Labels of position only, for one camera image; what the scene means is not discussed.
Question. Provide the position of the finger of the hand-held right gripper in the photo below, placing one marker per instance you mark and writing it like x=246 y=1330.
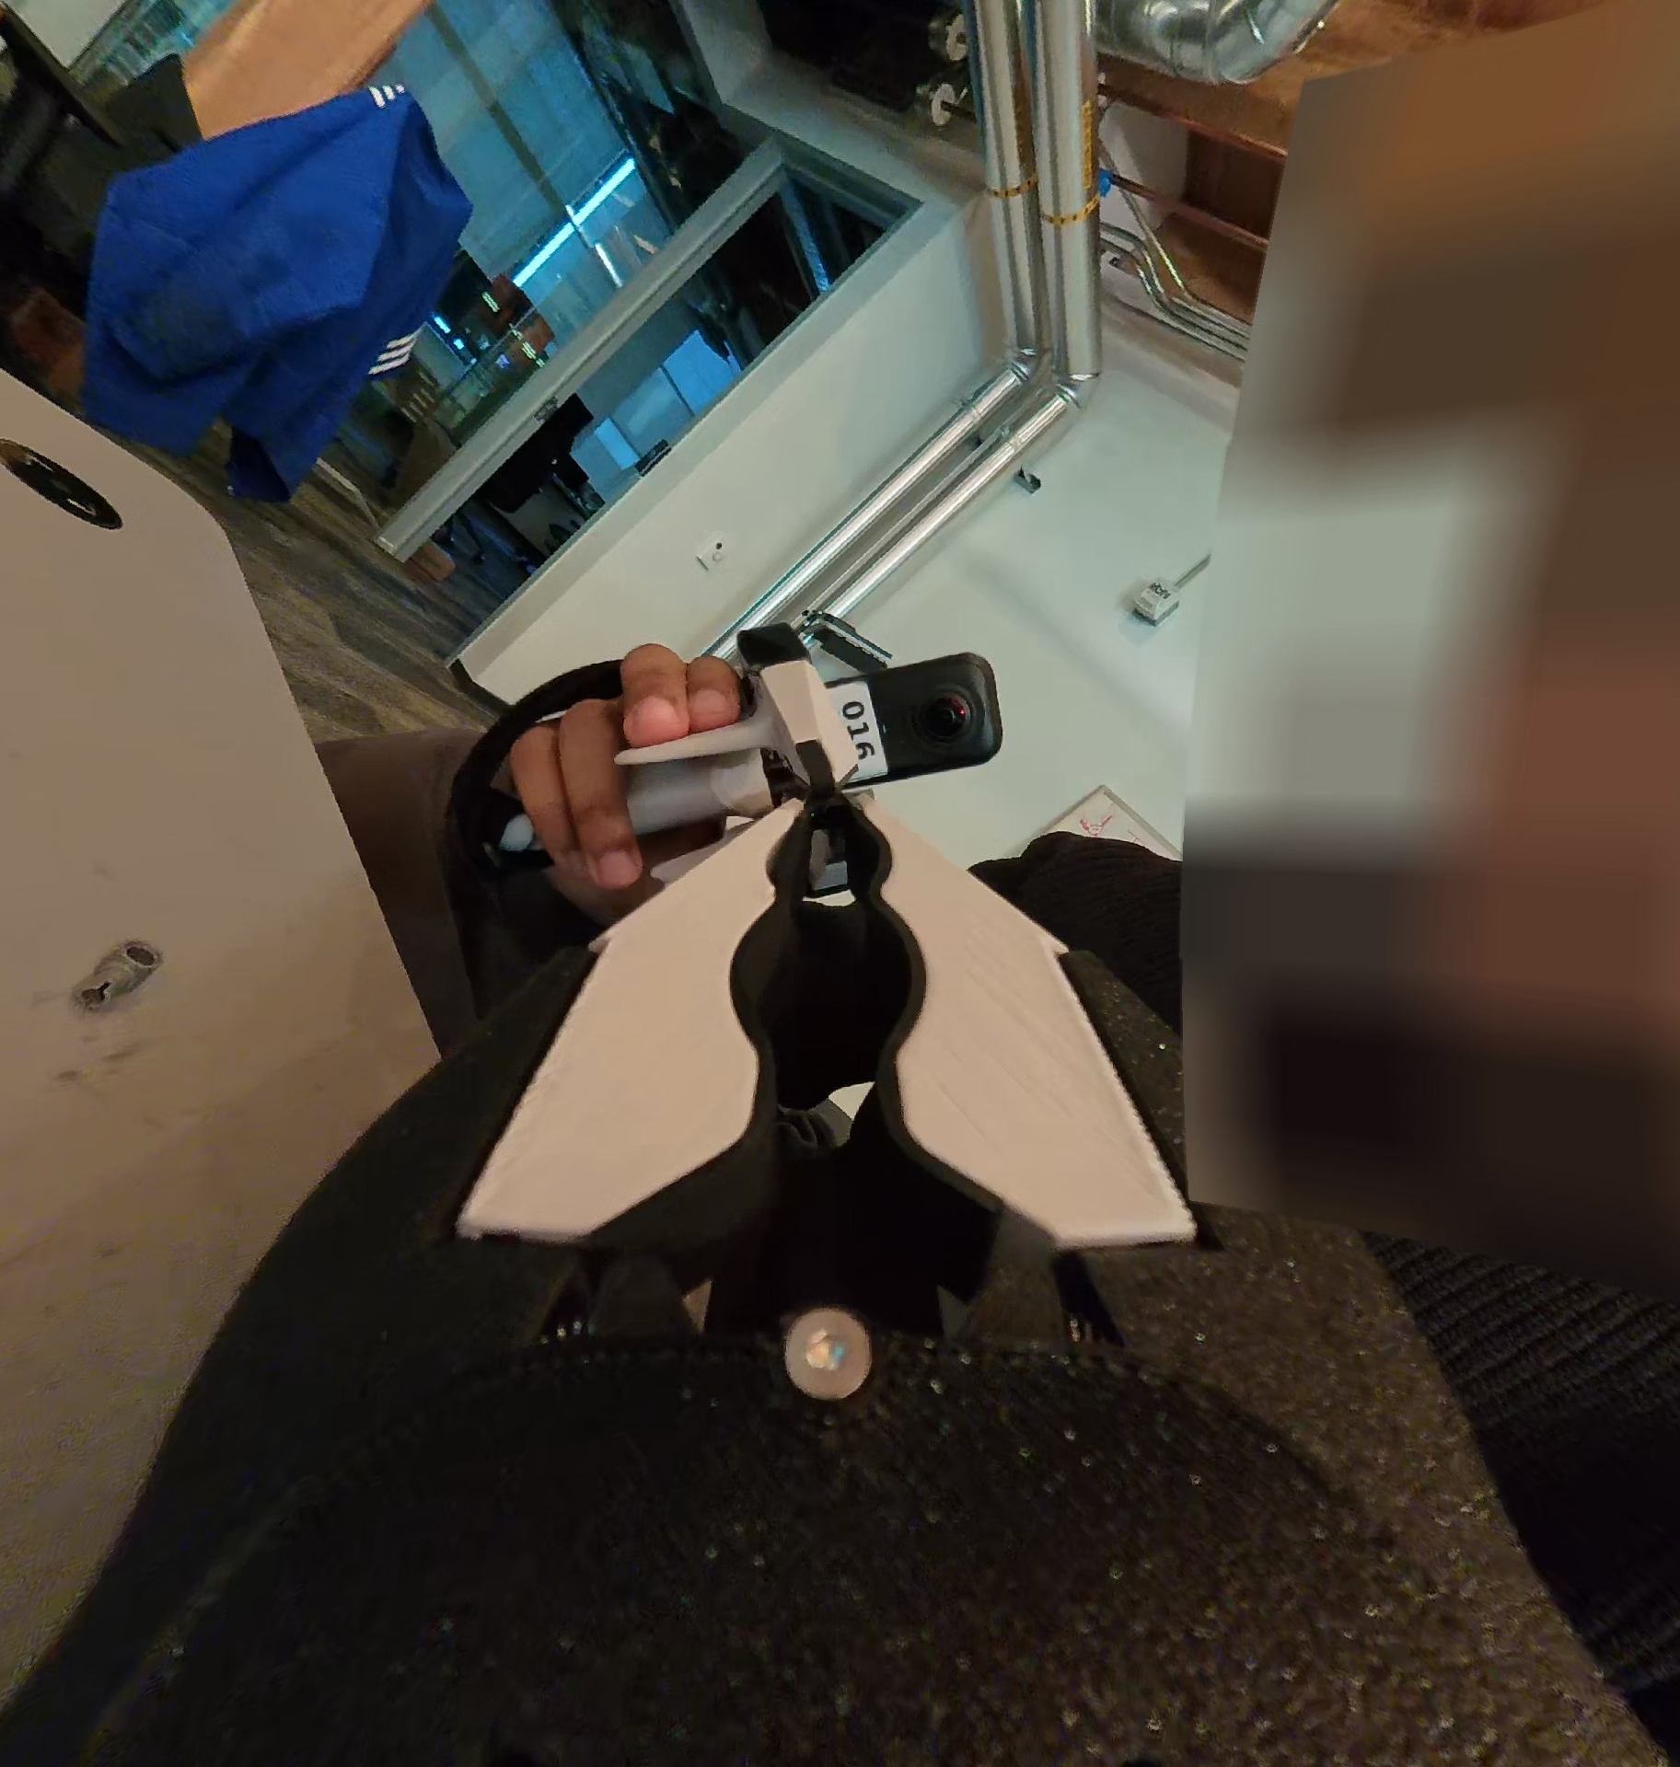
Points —
x=799 y=711

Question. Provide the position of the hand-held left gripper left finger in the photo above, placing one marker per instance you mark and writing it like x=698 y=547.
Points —
x=619 y=1090

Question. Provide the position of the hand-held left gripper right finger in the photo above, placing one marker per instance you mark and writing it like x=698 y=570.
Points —
x=1047 y=1090

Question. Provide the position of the person's right forearm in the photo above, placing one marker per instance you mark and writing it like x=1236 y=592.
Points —
x=509 y=925

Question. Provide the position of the person's right hand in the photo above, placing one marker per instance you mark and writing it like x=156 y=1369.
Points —
x=577 y=772

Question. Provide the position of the person's dark clothing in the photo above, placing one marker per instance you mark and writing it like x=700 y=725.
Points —
x=1089 y=910

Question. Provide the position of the white drawing board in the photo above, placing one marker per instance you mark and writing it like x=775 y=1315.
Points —
x=1103 y=820

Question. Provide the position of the silver metal pipe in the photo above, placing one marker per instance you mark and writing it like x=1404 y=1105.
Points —
x=1072 y=207
x=1006 y=207

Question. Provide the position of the light grey connector piece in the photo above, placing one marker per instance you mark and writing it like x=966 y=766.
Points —
x=120 y=973

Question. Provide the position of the blue jacket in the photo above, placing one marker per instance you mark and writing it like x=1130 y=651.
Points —
x=260 y=275

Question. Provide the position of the black pipe bracket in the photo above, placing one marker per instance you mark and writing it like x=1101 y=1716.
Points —
x=840 y=635

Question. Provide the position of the white wall junction box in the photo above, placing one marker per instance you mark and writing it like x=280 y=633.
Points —
x=1155 y=597

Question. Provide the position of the silver ventilation duct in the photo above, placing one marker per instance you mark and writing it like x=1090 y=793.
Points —
x=1198 y=34

